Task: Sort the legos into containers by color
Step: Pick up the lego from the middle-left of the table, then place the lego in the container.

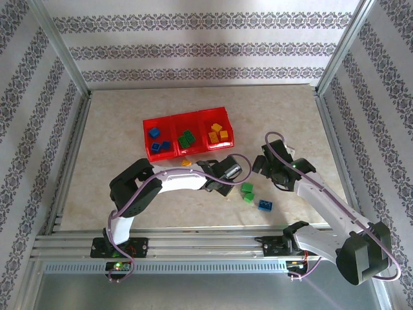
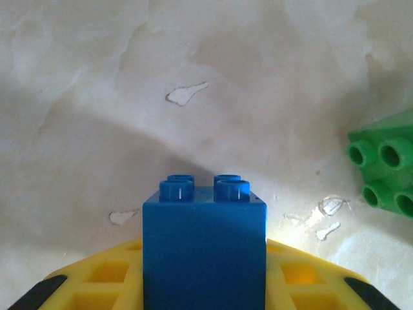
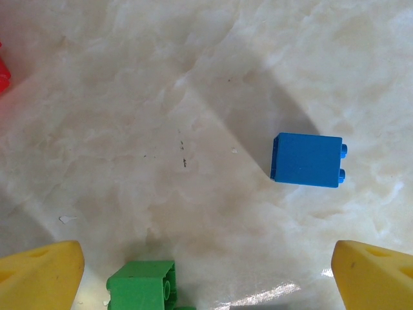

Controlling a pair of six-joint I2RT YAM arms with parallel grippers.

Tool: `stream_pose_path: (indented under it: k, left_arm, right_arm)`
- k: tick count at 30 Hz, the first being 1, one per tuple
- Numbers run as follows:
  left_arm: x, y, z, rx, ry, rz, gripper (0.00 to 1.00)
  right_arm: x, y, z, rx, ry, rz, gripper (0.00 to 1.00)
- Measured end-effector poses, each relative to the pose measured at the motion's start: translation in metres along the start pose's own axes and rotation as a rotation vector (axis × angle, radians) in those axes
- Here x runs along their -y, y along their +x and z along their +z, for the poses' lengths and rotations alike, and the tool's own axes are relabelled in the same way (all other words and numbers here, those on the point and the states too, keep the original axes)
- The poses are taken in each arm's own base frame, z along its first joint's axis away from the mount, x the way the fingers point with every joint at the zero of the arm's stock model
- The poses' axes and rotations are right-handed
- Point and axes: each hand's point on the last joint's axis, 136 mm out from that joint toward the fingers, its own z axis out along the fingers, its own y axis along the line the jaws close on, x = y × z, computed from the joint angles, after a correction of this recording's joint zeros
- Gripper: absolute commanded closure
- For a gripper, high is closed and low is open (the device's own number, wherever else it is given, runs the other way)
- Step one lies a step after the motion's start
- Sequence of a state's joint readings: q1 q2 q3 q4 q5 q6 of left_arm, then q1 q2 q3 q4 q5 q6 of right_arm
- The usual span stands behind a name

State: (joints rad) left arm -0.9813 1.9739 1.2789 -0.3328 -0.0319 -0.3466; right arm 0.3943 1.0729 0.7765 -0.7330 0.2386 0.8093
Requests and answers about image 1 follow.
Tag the green square lego brick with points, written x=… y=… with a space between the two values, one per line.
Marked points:
x=246 y=187

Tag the small green lego brick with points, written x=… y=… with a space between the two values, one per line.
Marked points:
x=248 y=197

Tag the dark blue lego brick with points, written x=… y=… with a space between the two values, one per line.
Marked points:
x=265 y=204

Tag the wide green lego brick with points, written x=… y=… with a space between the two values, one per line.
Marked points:
x=189 y=136

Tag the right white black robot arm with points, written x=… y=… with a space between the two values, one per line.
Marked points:
x=326 y=206

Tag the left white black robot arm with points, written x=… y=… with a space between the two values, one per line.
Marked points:
x=180 y=182

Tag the red plastic bin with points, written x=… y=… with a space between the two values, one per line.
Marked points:
x=193 y=148
x=222 y=145
x=161 y=155

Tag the right controller board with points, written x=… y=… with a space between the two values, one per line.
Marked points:
x=295 y=264

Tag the grey metal sheet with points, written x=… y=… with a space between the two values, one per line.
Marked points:
x=200 y=294

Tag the left controller board with lights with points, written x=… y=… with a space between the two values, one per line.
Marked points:
x=117 y=266

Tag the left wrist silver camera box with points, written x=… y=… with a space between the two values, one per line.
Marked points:
x=234 y=170

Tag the aluminium mounting rail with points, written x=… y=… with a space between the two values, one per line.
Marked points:
x=200 y=245

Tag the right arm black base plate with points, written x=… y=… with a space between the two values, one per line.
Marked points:
x=271 y=247

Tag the aluminium side rail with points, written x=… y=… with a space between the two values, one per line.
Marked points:
x=325 y=113
x=80 y=129

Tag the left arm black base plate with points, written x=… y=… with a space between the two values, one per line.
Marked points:
x=138 y=247

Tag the aluminium frame post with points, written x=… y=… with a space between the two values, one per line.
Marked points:
x=59 y=42
x=346 y=42

